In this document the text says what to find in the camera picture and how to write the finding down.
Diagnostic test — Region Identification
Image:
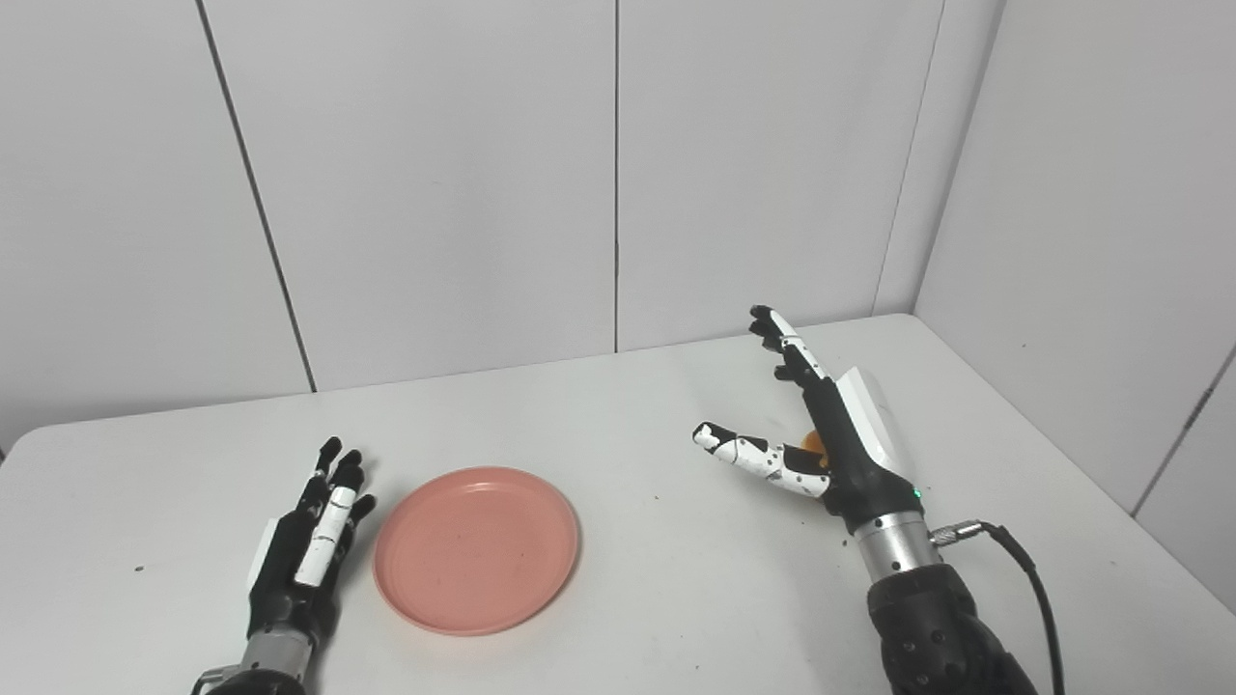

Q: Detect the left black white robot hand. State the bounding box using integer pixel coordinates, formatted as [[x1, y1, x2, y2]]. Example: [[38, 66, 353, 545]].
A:
[[246, 436, 378, 640]]

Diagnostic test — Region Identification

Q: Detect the pink round plate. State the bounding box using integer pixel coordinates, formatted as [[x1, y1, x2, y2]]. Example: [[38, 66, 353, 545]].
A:
[[373, 466, 581, 638]]

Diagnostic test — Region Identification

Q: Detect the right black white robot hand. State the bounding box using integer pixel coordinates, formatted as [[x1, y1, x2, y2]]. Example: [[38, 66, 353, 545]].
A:
[[691, 305, 923, 535]]

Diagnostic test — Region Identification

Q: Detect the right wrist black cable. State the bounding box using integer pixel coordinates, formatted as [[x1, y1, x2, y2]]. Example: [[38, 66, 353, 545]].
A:
[[929, 519, 1066, 695]]

